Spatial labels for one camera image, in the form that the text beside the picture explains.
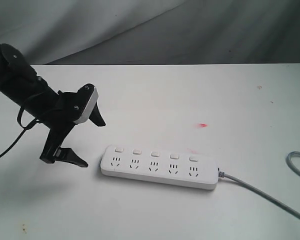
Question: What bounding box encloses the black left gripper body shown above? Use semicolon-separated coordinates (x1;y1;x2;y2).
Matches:
39;90;87;165

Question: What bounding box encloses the white five-outlet power strip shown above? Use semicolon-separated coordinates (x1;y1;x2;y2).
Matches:
100;145;219;190

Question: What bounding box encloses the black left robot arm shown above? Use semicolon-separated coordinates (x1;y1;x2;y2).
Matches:
0;43;106;168

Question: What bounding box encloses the grey backdrop cloth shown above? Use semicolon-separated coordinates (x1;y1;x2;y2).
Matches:
0;0;300;65

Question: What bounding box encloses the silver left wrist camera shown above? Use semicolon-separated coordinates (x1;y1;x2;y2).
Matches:
71;83;99;124

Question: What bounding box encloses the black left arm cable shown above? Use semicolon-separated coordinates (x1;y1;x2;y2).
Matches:
0;92;45;165

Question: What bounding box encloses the grey power cable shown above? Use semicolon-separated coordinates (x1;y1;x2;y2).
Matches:
216;151;300;225

